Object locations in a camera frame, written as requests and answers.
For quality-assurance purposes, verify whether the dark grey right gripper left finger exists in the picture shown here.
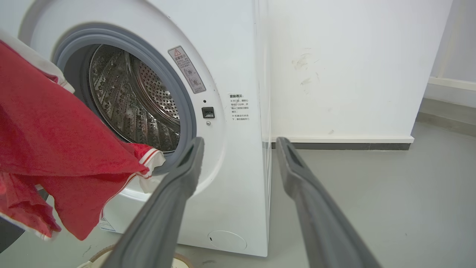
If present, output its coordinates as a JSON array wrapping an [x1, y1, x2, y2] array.
[[101, 137, 205, 268]]

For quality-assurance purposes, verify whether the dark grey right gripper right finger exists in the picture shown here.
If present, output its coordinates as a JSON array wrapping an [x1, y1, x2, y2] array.
[[276, 137, 383, 268]]

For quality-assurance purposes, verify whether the white front-loading washing machine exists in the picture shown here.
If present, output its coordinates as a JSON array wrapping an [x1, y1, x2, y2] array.
[[19, 0, 273, 257]]

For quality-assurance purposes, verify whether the red shirt with white trim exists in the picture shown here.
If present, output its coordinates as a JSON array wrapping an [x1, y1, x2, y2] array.
[[0, 30, 166, 241]]

